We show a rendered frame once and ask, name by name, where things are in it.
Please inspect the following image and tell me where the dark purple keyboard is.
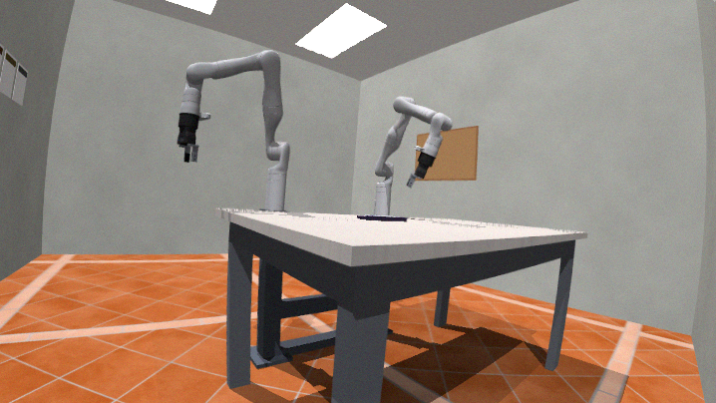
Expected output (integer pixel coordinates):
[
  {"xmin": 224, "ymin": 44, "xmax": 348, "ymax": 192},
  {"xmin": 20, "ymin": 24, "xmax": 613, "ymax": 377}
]
[{"xmin": 357, "ymin": 215, "xmax": 407, "ymax": 221}]

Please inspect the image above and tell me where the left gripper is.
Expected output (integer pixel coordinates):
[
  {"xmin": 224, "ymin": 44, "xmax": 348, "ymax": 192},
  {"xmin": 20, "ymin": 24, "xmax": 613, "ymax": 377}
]
[{"xmin": 407, "ymin": 143, "xmax": 439, "ymax": 189}]

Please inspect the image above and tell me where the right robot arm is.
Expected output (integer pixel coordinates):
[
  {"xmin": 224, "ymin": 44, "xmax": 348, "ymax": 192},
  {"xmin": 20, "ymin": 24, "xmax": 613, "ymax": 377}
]
[{"xmin": 182, "ymin": 51, "xmax": 290, "ymax": 210}]

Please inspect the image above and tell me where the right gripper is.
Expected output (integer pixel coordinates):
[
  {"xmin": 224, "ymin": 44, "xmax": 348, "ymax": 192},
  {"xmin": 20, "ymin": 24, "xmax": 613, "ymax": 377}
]
[{"xmin": 178, "ymin": 101, "xmax": 210, "ymax": 163}]

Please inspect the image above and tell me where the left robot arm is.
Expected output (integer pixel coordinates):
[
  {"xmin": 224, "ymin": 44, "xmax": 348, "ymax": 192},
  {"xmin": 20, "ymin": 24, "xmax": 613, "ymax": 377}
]
[{"xmin": 373, "ymin": 97, "xmax": 453, "ymax": 216}]

